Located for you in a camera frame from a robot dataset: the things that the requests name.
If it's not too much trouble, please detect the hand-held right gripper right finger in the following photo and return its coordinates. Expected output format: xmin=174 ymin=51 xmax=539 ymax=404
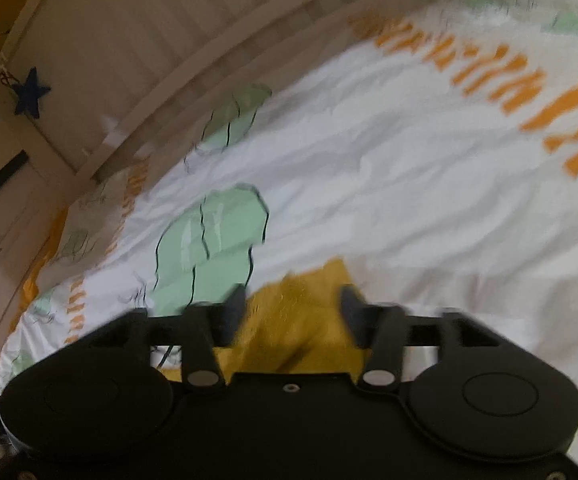
xmin=339 ymin=284 xmax=500 ymax=391

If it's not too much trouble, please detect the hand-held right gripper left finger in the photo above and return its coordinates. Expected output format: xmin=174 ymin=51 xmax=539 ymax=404
xmin=86 ymin=284 xmax=248 ymax=389

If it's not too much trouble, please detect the mustard yellow knit sweater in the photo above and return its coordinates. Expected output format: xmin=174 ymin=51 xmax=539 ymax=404
xmin=161 ymin=257 xmax=372 ymax=377

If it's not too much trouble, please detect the white leaf-print duvet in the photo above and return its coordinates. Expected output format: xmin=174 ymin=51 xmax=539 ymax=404
xmin=0 ymin=0 xmax=578 ymax=461

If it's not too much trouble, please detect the dark blue star decoration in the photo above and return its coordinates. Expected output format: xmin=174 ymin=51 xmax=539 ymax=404
xmin=10 ymin=66 xmax=52 ymax=120

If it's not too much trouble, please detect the wooden bed frame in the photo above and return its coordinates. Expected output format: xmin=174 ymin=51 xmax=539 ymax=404
xmin=0 ymin=0 xmax=462 ymax=376

